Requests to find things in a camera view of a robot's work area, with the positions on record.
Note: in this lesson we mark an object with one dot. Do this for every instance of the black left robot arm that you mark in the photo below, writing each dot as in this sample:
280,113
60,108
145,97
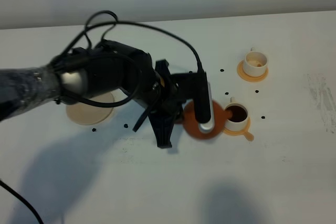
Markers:
25,89

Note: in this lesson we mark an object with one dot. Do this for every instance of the near white teacup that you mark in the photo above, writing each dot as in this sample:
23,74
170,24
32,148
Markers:
239,118

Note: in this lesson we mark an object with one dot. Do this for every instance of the near orange saucer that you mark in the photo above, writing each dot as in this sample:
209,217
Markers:
244,132

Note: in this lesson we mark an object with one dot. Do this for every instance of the white teacup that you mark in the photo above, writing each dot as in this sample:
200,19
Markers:
255,63
239,118

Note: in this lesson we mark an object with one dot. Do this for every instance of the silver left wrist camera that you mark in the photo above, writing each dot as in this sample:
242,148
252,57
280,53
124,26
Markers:
195,86

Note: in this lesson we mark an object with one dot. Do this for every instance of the far orange saucer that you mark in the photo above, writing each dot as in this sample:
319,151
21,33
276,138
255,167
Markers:
248,78

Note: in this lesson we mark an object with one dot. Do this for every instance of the orange saucer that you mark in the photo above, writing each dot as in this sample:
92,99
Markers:
244,132
248,78

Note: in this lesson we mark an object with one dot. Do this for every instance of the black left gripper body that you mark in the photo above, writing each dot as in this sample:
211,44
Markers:
110,75

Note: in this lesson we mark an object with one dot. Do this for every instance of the far white teacup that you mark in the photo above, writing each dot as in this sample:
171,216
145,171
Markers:
255,63

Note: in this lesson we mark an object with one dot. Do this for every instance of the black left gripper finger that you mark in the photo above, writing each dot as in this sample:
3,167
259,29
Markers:
162,69
162,124

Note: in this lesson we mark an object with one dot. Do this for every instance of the beige round teapot coaster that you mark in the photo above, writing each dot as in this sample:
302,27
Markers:
84,114

